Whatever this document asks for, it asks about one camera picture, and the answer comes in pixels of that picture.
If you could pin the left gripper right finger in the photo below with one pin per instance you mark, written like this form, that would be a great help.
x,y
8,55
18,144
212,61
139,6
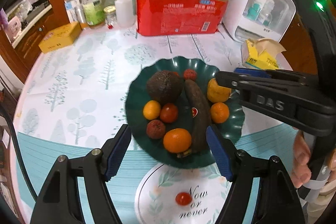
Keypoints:
x,y
277,199

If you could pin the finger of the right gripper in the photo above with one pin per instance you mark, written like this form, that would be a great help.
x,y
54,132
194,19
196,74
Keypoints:
x,y
288,85
260,73

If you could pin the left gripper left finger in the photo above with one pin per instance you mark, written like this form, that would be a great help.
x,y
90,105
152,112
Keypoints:
x,y
59,198

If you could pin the large yellow orange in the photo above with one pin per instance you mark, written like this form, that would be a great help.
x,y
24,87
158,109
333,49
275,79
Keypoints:
x,y
217,93

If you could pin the orange tangerine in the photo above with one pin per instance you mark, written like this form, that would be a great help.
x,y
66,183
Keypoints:
x,y
177,140
219,112

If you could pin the overripe dark banana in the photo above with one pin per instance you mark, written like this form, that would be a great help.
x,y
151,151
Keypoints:
x,y
201,118

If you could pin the dark avocado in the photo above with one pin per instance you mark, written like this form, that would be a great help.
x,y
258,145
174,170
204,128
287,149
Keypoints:
x,y
164,87

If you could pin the small yellow kumquat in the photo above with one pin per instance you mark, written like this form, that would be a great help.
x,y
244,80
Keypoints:
x,y
151,110

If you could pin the person's right hand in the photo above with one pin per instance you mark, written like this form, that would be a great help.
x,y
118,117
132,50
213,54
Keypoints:
x,y
301,173

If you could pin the yellow tissue box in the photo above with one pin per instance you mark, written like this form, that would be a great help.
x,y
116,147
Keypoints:
x,y
261,53

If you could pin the white cosmetics storage box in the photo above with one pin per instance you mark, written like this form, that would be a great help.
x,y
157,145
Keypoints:
x,y
256,19

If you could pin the round white placemat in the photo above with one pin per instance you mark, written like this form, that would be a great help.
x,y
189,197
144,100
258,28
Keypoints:
x,y
171,195

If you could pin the white squeeze bottle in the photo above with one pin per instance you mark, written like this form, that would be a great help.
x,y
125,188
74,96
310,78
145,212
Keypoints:
x,y
124,13

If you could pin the small glass jar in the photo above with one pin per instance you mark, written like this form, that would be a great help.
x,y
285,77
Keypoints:
x,y
110,16

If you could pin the yellow flat box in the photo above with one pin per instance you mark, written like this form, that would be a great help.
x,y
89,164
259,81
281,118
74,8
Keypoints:
x,y
60,37

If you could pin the green label glass bottle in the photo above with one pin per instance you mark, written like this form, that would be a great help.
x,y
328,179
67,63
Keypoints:
x,y
93,12

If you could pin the pink appliance on counter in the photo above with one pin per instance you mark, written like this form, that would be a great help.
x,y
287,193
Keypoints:
x,y
14,28

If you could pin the small metal can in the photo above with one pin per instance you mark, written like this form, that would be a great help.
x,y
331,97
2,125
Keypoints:
x,y
79,11

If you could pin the white blue carton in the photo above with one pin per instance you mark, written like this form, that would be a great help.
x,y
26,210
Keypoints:
x,y
70,6

